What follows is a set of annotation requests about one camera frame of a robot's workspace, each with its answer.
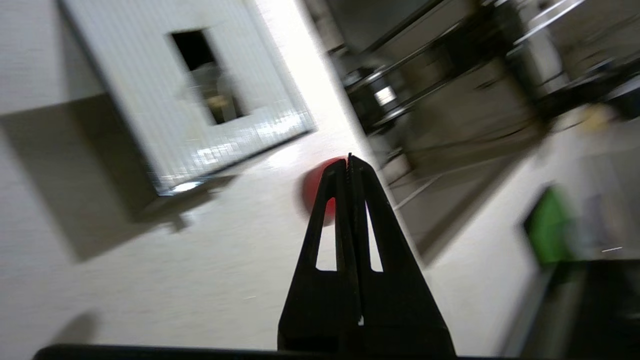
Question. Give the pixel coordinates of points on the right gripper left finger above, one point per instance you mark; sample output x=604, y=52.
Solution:
x=310, y=310

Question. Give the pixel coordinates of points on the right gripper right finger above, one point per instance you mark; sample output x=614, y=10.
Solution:
x=400, y=310

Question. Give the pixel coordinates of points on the grey tea bag sachet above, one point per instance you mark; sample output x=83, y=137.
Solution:
x=217, y=95

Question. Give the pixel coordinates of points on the red tomato shaped ornament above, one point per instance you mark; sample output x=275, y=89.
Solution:
x=312, y=190

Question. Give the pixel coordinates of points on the green tray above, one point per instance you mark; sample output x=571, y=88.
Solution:
x=550, y=227

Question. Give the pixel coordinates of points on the black tissue box white lid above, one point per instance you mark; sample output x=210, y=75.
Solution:
x=150, y=100

